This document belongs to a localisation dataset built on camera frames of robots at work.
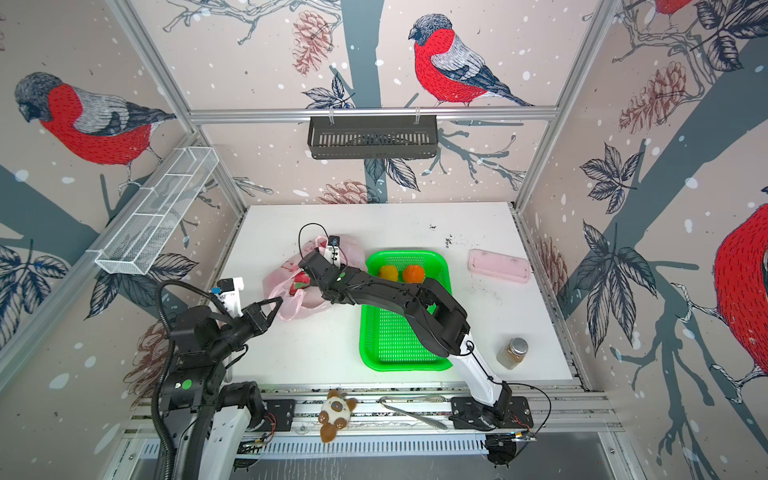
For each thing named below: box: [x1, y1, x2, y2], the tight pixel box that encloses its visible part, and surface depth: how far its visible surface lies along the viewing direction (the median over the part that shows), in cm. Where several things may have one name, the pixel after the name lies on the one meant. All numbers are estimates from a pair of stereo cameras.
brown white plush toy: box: [318, 390, 358, 443], surface depth 73 cm
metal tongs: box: [377, 396, 451, 430], surface depth 78 cm
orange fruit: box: [404, 265, 425, 284], surface depth 95 cm
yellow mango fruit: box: [378, 265, 398, 282], surface depth 96 cm
